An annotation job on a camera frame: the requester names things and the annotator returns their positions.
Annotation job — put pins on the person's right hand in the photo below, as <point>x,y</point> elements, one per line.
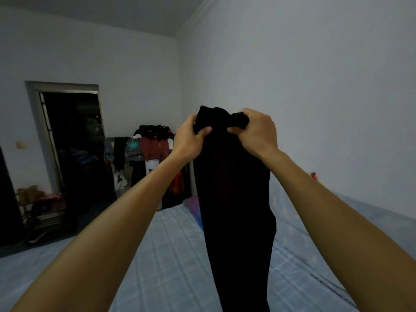
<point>260,136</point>

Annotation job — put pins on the person's left hand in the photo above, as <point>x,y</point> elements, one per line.
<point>188,142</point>

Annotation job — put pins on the black trousers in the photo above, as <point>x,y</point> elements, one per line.
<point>234,207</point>

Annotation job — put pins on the bed with pale checked sheet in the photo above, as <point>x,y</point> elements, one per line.
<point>169,263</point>

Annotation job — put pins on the person's left forearm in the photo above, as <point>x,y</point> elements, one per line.
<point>107,250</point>

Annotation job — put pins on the person's right forearm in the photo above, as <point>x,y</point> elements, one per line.
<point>341,237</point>

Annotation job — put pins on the clothes rack with garments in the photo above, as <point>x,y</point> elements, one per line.
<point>152,139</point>

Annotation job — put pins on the black clothes rack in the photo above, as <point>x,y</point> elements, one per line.
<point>175,198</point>

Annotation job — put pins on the purple and blue pillow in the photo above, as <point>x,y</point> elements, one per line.
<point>194,209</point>

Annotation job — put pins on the white plastic bag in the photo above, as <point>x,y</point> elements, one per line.
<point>120,181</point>

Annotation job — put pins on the metal shoe rack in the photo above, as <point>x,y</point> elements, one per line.
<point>42,214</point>

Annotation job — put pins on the black door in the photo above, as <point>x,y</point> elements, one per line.
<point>8,207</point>

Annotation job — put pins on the wall light switch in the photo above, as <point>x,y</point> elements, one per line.
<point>21,145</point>

